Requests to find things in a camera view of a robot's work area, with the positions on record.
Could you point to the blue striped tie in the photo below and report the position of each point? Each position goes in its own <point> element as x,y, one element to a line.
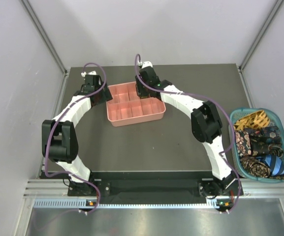
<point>274,163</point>

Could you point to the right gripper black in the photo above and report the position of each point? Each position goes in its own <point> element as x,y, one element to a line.
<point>139,82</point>

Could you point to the pink compartment organizer box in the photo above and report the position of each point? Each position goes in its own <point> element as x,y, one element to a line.
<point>127,108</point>

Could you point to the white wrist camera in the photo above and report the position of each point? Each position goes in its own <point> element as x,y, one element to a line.
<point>144,64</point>
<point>84,74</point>

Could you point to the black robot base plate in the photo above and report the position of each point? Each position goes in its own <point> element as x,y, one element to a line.
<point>157,187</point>

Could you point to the right aluminium frame post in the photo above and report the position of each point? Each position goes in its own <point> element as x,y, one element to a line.
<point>261,33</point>

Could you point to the dark floral navy tie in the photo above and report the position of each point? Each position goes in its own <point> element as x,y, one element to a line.
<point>270,135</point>

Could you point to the teal plastic basket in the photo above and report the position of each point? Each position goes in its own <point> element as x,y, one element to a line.
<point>259,149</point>

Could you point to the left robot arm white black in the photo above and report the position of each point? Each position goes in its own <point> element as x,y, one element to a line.
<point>58,135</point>

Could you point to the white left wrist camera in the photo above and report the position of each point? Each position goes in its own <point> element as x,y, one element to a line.
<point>84,74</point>

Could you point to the pink floral dark tie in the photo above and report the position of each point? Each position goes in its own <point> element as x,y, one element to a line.
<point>243,144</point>

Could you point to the aluminium frame post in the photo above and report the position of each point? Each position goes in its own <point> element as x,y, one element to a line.
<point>261,33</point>
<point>43,34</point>

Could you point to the orange patterned tie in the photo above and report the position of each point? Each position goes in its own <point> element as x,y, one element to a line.
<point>255,120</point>

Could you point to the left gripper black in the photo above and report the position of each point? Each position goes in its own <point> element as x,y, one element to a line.
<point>106,96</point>

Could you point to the brown paisley rolled tie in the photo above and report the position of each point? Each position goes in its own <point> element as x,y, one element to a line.
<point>255,167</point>

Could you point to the left aluminium frame post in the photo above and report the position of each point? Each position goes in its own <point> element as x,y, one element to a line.
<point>43,34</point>

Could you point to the slotted grey cable duct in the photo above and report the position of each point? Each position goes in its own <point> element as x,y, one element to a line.
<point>88,204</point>

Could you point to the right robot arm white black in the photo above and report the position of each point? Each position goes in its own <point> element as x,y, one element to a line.
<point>205,120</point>

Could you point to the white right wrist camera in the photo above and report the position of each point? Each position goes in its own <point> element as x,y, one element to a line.
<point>144,64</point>

